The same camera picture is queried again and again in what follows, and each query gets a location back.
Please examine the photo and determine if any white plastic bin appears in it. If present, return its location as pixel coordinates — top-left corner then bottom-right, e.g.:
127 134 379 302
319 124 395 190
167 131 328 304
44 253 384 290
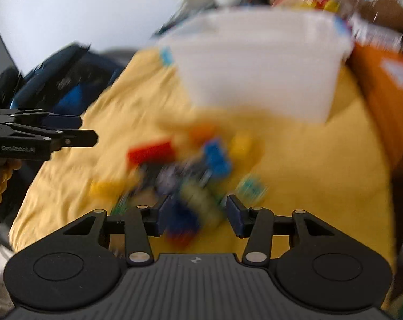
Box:
156 7 354 125

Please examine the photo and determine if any orange toy brick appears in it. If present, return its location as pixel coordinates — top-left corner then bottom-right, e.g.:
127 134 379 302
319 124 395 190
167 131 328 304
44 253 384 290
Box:
187 124 217 145

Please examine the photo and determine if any olive toy piece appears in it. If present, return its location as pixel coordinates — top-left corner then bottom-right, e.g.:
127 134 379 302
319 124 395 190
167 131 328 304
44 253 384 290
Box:
181 183 226 226

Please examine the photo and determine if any blue toy brick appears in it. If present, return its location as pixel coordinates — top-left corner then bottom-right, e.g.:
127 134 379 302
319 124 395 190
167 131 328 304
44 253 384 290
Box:
201 138 233 178

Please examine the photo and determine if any yellow toy brick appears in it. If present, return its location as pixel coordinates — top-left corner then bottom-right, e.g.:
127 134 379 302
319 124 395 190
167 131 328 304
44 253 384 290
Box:
89 179 123 198
231 133 256 158

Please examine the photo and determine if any brown cardboard box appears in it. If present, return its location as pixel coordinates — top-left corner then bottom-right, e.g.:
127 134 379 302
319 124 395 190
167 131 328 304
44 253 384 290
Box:
354 0 403 42

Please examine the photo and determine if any person's left hand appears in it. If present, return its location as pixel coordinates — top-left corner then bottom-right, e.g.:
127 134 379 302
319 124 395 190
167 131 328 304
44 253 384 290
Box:
0 158 23 209

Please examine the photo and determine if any teal toy piece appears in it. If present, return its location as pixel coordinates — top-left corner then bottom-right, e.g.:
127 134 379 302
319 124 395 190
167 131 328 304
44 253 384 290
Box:
236 173 268 203

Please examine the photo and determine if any yellow cloth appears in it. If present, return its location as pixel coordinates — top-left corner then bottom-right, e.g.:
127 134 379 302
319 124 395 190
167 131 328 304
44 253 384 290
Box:
8 48 398 274

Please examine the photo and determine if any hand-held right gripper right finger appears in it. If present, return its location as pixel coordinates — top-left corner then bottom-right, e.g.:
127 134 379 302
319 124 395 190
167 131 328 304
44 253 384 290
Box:
226 194 337 265

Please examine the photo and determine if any red toy brick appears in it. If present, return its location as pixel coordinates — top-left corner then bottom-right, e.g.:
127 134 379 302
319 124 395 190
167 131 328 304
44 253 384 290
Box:
127 139 176 168

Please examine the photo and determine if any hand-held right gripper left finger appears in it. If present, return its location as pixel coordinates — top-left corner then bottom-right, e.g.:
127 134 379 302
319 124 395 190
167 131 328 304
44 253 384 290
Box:
64 195 176 268

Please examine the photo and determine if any white red toy car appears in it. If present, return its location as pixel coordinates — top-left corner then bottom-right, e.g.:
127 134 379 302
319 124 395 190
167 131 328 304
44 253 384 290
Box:
139 163 211 194

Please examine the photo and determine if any dark blue backpack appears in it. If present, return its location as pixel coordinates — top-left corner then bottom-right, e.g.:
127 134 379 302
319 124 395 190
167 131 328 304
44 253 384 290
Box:
0 43 133 134

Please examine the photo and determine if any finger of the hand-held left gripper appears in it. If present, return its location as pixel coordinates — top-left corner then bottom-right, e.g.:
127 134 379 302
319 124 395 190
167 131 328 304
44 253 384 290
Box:
2 123 99 149
0 108 83 130

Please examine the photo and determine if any orange box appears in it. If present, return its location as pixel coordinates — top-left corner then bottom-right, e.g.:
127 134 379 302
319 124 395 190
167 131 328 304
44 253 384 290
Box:
349 42 403 175

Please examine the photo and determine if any dark blue toy piece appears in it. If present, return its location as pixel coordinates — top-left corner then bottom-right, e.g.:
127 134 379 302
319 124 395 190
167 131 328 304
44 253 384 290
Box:
168 203 203 239

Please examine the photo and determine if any light blue packet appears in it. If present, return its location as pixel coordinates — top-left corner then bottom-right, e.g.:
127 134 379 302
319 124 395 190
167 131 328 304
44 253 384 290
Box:
334 16 351 38

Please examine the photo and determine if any light blue box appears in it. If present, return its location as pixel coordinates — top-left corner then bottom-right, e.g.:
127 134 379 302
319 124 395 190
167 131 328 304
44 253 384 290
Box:
159 47 174 67

